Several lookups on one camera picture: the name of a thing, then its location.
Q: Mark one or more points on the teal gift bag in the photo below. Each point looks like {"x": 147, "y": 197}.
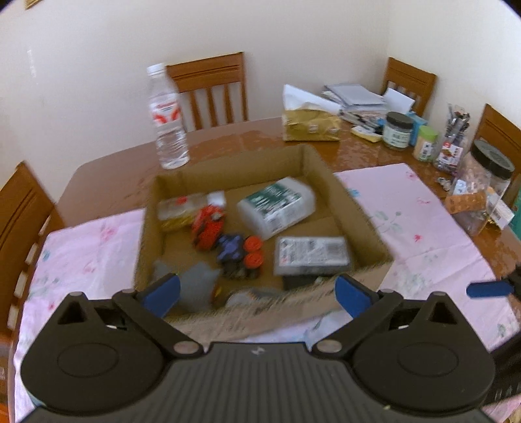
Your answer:
{"x": 516, "y": 227}

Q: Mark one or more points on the red toy train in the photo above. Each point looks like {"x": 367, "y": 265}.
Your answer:
{"x": 207, "y": 227}

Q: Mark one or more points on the gold tissue pack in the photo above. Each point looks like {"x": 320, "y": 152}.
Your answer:
{"x": 309, "y": 124}

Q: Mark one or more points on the wooden chair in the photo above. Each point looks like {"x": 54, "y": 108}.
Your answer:
{"x": 498, "y": 130}
{"x": 24, "y": 211}
{"x": 409, "y": 77}
{"x": 207, "y": 75}

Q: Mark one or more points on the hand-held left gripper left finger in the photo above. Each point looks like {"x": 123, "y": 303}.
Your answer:
{"x": 163, "y": 293}

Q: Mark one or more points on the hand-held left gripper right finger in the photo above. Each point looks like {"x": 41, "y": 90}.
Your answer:
{"x": 352, "y": 295}

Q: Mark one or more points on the large clear jar, black lid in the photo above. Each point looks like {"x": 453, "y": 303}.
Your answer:
{"x": 482, "y": 175}

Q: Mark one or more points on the white bottle with green label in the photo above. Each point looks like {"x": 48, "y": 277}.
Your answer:
{"x": 276, "y": 205}

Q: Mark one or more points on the clear plastic case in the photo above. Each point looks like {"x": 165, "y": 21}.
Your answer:
{"x": 311, "y": 254}

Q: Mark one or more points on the clear plastic water bottle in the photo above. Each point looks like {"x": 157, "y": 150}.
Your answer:
{"x": 169, "y": 130}

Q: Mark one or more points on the small white labelled packet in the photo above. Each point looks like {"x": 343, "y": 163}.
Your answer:
{"x": 501, "y": 211}

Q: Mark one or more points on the cardboard box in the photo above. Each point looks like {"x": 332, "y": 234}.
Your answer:
{"x": 354, "y": 211}

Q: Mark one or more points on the small teal box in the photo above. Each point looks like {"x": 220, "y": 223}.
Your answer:
{"x": 418, "y": 124}

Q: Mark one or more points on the stack of papers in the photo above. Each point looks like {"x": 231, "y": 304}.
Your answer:
{"x": 358, "y": 97}

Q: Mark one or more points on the clear jar holding pens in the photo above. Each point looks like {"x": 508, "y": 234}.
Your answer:
{"x": 452, "y": 146}

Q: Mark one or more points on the orange snack packet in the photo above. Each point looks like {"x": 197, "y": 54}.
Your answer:
{"x": 466, "y": 202}

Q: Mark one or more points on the glass jar with black lid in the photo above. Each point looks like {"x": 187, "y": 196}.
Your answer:
{"x": 398, "y": 132}

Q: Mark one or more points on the yellow pad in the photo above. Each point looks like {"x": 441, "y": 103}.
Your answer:
{"x": 366, "y": 134}

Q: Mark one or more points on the jar with green lid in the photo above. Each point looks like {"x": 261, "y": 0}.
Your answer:
{"x": 425, "y": 146}

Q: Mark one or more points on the blue toy train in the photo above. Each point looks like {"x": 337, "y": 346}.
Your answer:
{"x": 236, "y": 254}

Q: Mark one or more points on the glass jar with silver lid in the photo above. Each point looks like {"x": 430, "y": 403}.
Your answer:
{"x": 175, "y": 213}

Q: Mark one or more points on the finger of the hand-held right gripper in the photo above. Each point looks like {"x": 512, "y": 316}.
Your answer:
{"x": 488, "y": 289}

